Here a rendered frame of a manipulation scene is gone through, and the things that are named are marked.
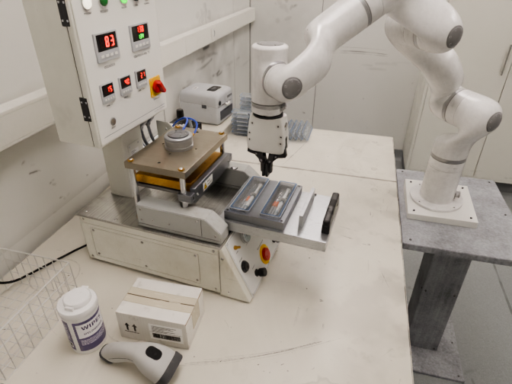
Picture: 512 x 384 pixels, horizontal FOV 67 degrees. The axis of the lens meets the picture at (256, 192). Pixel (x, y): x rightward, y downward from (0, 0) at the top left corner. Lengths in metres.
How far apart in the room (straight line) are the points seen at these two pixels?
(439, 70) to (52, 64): 1.01
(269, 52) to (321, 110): 2.74
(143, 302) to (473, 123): 1.09
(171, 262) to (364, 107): 2.73
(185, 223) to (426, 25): 0.77
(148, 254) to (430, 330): 1.34
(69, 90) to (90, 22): 0.16
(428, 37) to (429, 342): 1.41
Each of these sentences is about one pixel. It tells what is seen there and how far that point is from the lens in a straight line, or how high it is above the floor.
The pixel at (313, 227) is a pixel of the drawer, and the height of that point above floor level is 0.97.
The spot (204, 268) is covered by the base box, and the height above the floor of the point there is 0.84.
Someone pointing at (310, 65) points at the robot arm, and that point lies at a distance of 0.86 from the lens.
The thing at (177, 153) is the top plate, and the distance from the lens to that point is 1.08.
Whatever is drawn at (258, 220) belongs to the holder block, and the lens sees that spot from 1.01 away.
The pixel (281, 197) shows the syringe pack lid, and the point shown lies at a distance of 1.07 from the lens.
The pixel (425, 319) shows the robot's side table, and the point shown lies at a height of 0.20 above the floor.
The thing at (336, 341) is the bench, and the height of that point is 0.75.
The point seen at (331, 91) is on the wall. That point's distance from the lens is 3.55.
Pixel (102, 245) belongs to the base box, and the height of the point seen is 0.82.
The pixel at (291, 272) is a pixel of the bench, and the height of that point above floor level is 0.75.
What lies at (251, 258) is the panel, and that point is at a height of 0.83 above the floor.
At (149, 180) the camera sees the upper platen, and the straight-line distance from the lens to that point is 1.10.
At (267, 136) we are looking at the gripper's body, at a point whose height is 1.19.
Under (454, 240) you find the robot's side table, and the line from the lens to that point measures 1.49.
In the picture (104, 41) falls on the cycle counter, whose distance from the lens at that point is 1.04.
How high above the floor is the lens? 1.57
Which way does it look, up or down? 31 degrees down
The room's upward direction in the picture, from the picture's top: 1 degrees clockwise
